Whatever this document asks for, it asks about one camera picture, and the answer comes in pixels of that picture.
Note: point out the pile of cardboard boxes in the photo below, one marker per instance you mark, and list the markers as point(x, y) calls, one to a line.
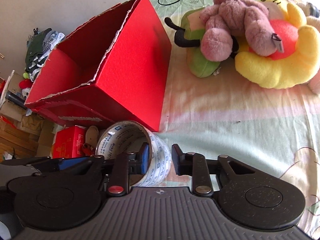
point(15, 135)

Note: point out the small red gift box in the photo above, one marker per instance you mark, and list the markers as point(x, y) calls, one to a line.
point(67, 142)

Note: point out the green plush toy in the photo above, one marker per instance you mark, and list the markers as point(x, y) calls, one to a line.
point(202, 65)

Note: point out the yellow plush toy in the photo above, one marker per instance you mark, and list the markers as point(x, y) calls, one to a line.
point(270, 72)

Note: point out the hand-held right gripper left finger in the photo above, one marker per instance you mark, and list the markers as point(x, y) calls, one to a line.
point(144, 161)

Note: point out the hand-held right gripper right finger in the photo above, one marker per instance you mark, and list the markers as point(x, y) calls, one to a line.
point(176, 162)

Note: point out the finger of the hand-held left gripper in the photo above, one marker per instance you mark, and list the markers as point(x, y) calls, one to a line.
point(67, 163)

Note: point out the printed packing tape roll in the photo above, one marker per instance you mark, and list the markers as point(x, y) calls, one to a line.
point(160, 155)

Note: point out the pink plush toy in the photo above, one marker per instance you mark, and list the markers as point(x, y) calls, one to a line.
point(237, 12)

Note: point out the red cardboard box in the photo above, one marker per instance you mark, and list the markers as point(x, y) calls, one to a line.
point(140, 67)

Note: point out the pile of folded clothes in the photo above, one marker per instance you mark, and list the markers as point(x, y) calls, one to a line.
point(37, 47)

